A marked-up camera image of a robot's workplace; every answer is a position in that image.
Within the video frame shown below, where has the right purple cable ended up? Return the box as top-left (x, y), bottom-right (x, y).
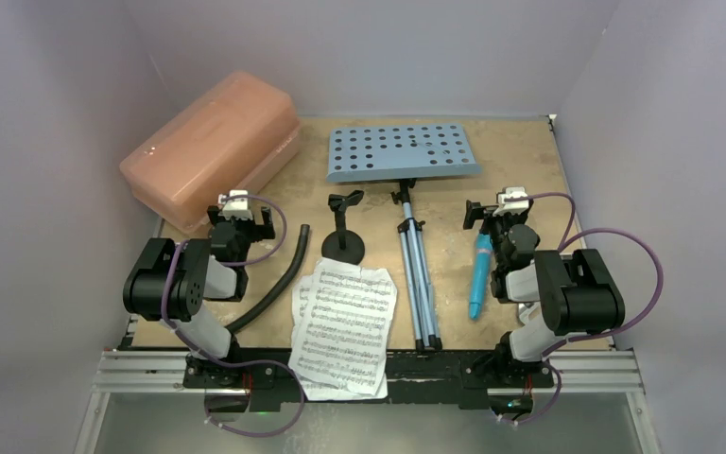
top-left (491, 191), bottom-right (665, 428)

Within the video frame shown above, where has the black microphone desk stand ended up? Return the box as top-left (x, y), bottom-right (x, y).
top-left (321, 190), bottom-right (365, 265)

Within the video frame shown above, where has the blue toy microphone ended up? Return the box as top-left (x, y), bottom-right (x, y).
top-left (468, 234), bottom-right (493, 321)

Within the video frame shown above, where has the red adjustable wrench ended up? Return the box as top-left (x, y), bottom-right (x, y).
top-left (517, 302), bottom-right (540, 325)

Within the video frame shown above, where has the blue music stand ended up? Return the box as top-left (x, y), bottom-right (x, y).
top-left (326, 122), bottom-right (481, 351)

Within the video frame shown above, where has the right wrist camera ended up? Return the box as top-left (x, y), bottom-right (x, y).
top-left (493, 186), bottom-right (529, 217)

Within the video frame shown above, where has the sheet music bottom page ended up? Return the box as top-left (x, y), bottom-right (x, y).
top-left (291, 275), bottom-right (388, 401)

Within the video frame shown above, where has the pink plastic storage box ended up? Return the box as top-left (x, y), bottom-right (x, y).
top-left (119, 71), bottom-right (301, 234)

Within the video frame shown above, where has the sheet music page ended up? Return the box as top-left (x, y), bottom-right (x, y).
top-left (291, 275), bottom-right (388, 401)
top-left (288, 258), bottom-right (397, 394)

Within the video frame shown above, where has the sheet music top page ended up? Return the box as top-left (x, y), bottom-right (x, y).
top-left (288, 258), bottom-right (397, 394)

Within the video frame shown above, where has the black rubber hose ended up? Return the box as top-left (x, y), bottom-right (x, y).
top-left (225, 224), bottom-right (312, 335)

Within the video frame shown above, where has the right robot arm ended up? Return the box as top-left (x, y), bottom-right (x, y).
top-left (462, 197), bottom-right (625, 385)

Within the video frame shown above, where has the aluminium mounting rail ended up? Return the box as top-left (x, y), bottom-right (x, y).
top-left (94, 350), bottom-right (644, 393)

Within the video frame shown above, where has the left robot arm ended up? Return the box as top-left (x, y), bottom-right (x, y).
top-left (123, 205), bottom-right (276, 387)

